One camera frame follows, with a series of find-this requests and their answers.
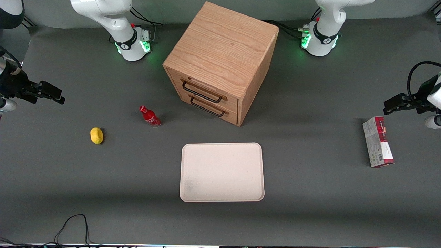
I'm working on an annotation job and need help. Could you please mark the grey and red carton box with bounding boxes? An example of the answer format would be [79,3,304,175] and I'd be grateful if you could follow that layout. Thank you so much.
[362,116,395,168]

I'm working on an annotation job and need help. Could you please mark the red coke bottle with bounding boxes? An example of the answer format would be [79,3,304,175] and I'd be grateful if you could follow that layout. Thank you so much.
[139,105,162,128]

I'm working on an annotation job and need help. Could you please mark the beige rectangular tray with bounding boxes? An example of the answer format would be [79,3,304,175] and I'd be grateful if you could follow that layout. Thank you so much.
[180,143,265,202]

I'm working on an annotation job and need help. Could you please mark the black looped table cable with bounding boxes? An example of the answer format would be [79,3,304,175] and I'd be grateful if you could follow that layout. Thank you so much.
[0,214,104,248]

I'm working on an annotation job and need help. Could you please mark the dark grey table mat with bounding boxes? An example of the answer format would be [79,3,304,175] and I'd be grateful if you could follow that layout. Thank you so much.
[0,12,441,246]

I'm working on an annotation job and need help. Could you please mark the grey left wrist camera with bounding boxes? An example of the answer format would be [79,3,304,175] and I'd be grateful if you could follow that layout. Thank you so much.
[424,115,441,130]

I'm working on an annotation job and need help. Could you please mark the wide wooden drawer front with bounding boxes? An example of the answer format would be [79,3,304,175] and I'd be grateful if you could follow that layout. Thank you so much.
[167,68,239,112]

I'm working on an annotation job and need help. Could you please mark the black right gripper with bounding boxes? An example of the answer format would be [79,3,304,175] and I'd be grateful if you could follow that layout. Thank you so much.
[0,67,65,105]

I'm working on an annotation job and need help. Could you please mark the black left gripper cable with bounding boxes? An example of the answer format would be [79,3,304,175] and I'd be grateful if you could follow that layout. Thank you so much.
[407,61,441,99]

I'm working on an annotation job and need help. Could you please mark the short black drawer handle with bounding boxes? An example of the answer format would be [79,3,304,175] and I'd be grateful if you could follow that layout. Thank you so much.
[190,97,225,117]

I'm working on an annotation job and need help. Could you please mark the yellow lemon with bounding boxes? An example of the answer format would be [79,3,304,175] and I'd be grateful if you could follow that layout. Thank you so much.
[90,127,104,145]

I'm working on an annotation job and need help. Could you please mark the narrow wooden drawer front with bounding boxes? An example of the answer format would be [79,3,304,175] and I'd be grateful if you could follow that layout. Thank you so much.
[178,92,239,125]

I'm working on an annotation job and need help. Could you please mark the long black drawer handle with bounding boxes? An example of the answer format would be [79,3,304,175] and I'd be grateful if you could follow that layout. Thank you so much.
[182,81,223,104]

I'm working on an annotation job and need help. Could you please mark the black left arm base cables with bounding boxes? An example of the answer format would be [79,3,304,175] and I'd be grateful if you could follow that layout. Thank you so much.
[263,6,322,40]

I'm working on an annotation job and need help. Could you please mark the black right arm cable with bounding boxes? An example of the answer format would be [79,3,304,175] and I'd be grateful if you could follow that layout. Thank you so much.
[0,46,22,75]

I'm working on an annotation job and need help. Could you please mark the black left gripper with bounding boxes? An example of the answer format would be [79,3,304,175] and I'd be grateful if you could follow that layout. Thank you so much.
[383,74,439,116]

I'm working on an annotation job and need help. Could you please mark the wooden drawer cabinet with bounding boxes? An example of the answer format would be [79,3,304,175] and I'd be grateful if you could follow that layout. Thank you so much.
[163,1,279,127]

